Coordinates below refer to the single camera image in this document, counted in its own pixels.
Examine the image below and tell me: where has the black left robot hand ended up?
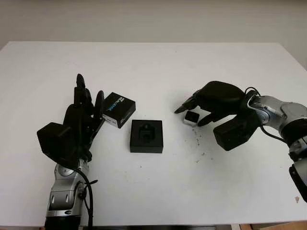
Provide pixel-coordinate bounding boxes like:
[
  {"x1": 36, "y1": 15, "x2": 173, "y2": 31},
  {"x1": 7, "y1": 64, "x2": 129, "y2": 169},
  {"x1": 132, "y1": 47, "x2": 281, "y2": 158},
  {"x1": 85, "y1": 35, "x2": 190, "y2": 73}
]
[{"x1": 62, "y1": 73, "x2": 106, "y2": 164}]

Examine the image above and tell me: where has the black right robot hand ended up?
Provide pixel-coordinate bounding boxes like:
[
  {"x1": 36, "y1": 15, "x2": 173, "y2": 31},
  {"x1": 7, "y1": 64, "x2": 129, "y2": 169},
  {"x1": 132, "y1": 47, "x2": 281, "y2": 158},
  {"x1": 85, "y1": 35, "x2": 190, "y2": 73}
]
[{"x1": 174, "y1": 80, "x2": 248, "y2": 127}]

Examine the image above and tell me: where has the small silver depth camera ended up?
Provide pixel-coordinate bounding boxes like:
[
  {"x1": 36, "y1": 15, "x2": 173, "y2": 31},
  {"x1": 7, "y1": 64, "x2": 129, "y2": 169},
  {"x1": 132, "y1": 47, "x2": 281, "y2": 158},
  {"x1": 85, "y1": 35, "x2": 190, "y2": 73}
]
[{"x1": 183, "y1": 110, "x2": 201, "y2": 126}]

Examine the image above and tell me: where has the black RealSense box lid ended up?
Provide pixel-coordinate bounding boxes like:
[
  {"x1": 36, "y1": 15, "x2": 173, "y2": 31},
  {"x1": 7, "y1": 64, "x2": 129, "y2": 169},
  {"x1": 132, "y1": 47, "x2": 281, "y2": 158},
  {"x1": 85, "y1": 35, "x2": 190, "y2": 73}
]
[{"x1": 102, "y1": 91, "x2": 137, "y2": 130}]

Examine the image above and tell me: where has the black box base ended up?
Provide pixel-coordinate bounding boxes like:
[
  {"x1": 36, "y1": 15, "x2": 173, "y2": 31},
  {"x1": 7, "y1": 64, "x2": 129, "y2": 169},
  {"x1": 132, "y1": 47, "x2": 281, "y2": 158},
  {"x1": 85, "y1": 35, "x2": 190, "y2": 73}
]
[{"x1": 129, "y1": 119, "x2": 164, "y2": 154}]

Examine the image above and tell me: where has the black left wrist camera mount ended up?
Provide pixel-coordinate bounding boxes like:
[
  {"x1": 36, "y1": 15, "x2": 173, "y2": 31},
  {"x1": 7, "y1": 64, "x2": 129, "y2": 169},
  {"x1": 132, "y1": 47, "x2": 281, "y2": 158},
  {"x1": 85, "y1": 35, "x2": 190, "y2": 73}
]
[{"x1": 36, "y1": 122, "x2": 80, "y2": 169}]

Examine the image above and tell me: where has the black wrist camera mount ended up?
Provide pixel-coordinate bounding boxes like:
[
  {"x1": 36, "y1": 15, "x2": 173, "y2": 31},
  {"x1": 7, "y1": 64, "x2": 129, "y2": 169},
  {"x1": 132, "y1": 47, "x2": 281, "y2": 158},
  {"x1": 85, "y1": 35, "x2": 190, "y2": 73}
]
[
  {"x1": 213, "y1": 114, "x2": 261, "y2": 152},
  {"x1": 36, "y1": 122, "x2": 80, "y2": 169}
]

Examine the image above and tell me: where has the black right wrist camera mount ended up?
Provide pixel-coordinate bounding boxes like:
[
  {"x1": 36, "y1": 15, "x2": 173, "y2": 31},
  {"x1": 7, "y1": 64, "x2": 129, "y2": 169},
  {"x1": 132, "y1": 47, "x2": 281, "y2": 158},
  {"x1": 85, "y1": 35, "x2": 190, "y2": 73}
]
[{"x1": 213, "y1": 114, "x2": 261, "y2": 152}]

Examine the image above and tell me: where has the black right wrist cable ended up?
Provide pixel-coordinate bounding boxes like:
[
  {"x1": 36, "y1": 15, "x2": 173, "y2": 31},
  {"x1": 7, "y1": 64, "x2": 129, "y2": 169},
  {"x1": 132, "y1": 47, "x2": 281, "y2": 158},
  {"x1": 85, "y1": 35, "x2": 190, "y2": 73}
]
[{"x1": 244, "y1": 86, "x2": 291, "y2": 142}]

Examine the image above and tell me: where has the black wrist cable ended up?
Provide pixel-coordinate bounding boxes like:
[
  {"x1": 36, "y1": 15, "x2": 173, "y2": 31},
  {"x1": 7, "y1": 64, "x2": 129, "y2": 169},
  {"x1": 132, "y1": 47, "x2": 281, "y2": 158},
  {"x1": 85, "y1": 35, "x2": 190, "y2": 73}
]
[
  {"x1": 71, "y1": 167, "x2": 98, "y2": 228},
  {"x1": 244, "y1": 86, "x2": 291, "y2": 142}
]

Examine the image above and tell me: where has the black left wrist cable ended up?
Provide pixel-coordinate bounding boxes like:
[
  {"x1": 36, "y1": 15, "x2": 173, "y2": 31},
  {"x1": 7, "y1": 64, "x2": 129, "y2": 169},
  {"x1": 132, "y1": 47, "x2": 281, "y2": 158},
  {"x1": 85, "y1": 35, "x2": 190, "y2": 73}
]
[{"x1": 71, "y1": 167, "x2": 98, "y2": 228}]

